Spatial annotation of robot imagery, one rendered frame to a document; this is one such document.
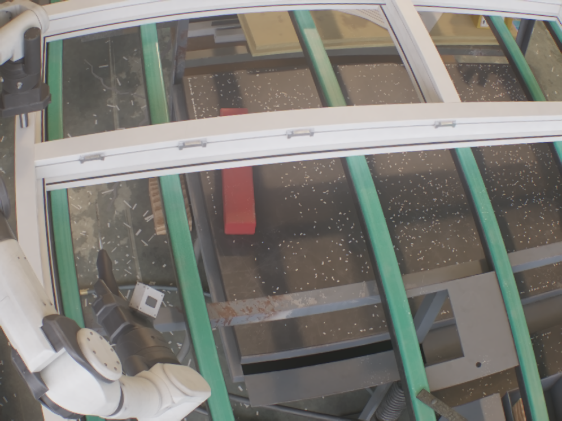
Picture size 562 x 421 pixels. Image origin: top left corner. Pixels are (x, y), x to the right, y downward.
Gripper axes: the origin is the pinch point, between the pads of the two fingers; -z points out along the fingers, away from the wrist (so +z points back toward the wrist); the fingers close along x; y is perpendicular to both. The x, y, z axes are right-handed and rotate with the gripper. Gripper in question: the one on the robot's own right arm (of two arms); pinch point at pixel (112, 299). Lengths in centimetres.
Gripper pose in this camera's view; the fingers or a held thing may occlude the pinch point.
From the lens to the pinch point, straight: 154.2
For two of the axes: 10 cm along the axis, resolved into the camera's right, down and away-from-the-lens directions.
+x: -5.7, -3.6, -7.4
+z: 4.6, 6.0, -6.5
